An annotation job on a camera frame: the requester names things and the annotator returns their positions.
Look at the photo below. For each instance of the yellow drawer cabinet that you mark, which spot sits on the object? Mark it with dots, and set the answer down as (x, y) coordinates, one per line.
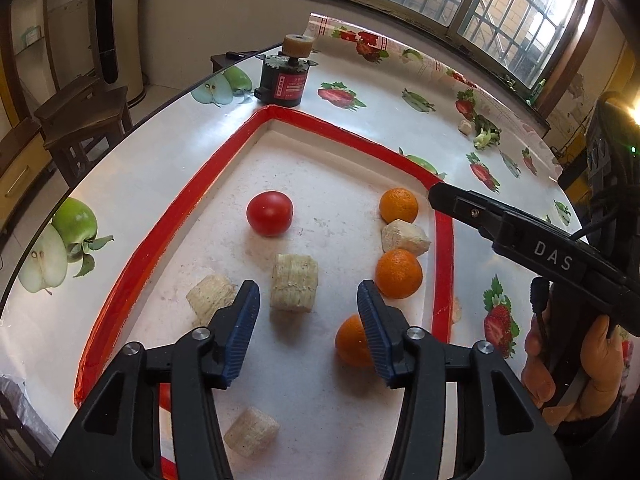
(22, 175)

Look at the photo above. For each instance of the white standing air conditioner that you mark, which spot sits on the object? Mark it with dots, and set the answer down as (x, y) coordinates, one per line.
(120, 35)

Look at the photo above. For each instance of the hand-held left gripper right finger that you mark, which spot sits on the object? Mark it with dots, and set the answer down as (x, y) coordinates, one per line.
(376, 332)

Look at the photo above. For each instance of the dark wooden stool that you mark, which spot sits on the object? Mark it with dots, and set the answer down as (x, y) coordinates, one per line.
(85, 120)

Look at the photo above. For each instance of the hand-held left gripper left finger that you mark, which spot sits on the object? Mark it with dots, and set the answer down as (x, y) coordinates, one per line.
(242, 330)

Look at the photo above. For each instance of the black motor with cork wheel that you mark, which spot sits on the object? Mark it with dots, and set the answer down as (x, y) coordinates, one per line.
(285, 85)

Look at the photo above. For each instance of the person's right hand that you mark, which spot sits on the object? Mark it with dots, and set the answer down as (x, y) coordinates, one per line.
(602, 360)

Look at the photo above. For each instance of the green bottle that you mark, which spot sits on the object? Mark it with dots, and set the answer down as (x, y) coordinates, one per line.
(540, 91)

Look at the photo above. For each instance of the orange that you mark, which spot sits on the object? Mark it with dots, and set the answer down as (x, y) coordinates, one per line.
(398, 274)
(350, 342)
(398, 205)

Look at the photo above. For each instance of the green vegetable scraps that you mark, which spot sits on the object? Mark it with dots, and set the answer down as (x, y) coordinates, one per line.
(486, 132)

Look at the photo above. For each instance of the fruit-printed plastic tablecloth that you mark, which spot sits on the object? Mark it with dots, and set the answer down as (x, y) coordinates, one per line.
(160, 160)

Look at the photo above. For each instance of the red-rimmed white tray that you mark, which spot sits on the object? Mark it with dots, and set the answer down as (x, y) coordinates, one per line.
(325, 200)

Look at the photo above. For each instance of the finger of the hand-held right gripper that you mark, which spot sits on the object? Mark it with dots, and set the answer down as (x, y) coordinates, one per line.
(465, 207)

